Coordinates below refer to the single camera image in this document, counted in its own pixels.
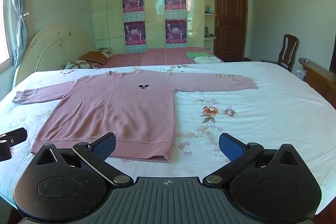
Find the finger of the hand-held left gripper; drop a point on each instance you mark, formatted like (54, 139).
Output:
(15, 136)

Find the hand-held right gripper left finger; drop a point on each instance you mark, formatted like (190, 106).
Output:
(104, 145)

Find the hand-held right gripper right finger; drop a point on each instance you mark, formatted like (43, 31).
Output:
(231, 146)

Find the pink sweater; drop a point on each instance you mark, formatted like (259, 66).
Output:
(118, 108)

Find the folded white clothes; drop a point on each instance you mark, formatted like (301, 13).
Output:
(206, 60)

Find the folded green clothes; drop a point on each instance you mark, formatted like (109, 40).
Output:
(197, 54)

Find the white floral bedsheet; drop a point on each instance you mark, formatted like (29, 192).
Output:
(262, 113)

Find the floral patterned pillow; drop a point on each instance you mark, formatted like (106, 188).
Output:
(78, 65)

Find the brown striped pillow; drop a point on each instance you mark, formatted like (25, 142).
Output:
(93, 57)

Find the small floral cushion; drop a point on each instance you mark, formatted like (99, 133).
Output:
(107, 53)

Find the cream round headboard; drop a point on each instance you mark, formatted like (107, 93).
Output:
(52, 48)

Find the white plastic bag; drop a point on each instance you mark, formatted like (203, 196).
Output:
(301, 74)

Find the pink checked bedspread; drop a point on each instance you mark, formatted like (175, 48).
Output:
(157, 56)

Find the wooden side cabinet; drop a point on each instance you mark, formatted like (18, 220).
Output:
(320, 79)

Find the dark wooden chair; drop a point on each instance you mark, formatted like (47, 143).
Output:
(288, 48)

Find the window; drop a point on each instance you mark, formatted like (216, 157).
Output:
(3, 16)

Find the curtain tieback hook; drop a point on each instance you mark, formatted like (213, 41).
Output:
(24, 14)

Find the brown wooden door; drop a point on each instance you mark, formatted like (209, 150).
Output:
(231, 16)

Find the cream corner shelf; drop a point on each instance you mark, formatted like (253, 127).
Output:
(209, 14)

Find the dark television screen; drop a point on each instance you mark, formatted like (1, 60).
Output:
(332, 56)

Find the purple wall poster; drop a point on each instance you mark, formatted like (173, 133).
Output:
(175, 1)
(134, 35)
(133, 1)
(176, 32)

